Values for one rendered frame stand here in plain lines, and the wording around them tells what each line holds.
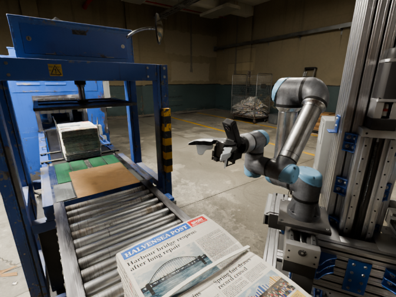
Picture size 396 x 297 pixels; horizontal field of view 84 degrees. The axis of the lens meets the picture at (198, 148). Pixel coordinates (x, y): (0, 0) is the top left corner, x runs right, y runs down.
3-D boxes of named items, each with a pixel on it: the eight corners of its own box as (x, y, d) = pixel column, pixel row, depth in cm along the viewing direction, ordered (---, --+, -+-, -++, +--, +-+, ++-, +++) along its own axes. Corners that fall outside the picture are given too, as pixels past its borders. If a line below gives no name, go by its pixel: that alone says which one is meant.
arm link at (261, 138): (270, 149, 93) (271, 129, 90) (254, 155, 86) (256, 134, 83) (254, 146, 98) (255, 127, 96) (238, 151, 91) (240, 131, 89)
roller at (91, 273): (192, 237, 103) (192, 228, 101) (80, 290, 77) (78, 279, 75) (187, 231, 107) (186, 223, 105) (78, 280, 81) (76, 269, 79)
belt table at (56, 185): (154, 190, 158) (153, 177, 155) (45, 222, 122) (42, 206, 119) (124, 162, 213) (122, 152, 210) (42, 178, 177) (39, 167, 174)
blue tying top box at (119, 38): (135, 64, 141) (132, 29, 136) (16, 59, 108) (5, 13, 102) (115, 68, 177) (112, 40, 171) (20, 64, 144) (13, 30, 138)
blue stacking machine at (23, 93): (119, 169, 379) (105, 36, 319) (26, 189, 308) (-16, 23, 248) (99, 148, 497) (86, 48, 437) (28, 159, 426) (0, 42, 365)
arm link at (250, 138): (257, 136, 83) (240, 129, 89) (250, 138, 80) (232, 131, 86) (253, 154, 86) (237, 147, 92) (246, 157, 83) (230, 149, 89)
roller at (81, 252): (178, 223, 113) (178, 215, 111) (75, 266, 87) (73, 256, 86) (173, 218, 117) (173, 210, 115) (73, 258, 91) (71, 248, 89)
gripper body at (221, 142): (224, 168, 76) (246, 159, 84) (228, 145, 73) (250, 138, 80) (209, 159, 81) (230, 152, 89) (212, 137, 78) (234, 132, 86)
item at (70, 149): (102, 154, 203) (98, 126, 195) (65, 161, 186) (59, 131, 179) (93, 145, 232) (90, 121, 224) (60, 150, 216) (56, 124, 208)
